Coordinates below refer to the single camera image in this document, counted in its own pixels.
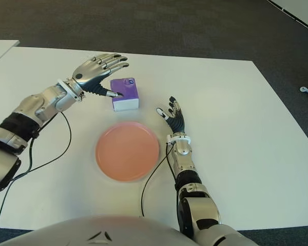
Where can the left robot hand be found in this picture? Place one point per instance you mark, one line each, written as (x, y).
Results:
(89, 71)

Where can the grey robot torso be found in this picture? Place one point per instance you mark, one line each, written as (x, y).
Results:
(97, 230)

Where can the white controller on floor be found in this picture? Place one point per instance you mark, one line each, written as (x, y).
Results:
(304, 89)

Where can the purple tissue paper pack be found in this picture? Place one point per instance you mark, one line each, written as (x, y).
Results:
(127, 93)

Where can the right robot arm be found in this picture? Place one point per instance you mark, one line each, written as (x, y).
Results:
(195, 205)

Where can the pink round plate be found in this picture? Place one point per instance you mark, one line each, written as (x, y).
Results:
(127, 152)

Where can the white neighbouring table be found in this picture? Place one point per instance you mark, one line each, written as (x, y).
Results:
(0, 50)

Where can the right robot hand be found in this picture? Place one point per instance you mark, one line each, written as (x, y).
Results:
(177, 123)

